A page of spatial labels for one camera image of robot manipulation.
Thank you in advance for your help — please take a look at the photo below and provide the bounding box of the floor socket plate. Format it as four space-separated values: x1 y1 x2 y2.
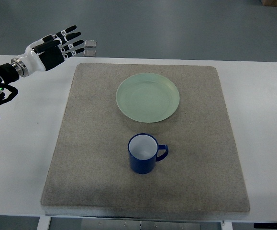
83 49 96 57
84 40 97 48

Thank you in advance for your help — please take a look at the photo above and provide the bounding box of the blue enamel mug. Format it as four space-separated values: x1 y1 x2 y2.
127 133 169 174

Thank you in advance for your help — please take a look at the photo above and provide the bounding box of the upper floor socket plate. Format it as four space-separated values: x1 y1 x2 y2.
84 40 97 48

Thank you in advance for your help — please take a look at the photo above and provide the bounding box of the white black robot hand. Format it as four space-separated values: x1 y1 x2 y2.
11 25 84 77

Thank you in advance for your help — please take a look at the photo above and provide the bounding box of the beige felt mat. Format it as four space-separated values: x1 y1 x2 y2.
40 63 250 219

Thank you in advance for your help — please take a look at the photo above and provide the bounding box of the lower floor socket plate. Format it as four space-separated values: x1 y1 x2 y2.
83 49 96 57

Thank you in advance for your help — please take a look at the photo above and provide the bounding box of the light green plate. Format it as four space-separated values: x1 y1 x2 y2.
116 73 180 123

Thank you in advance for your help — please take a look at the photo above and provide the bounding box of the metal table frame rail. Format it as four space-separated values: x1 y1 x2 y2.
49 217 222 230

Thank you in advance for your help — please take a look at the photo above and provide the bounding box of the cardboard box corner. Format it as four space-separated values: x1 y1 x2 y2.
261 0 277 7

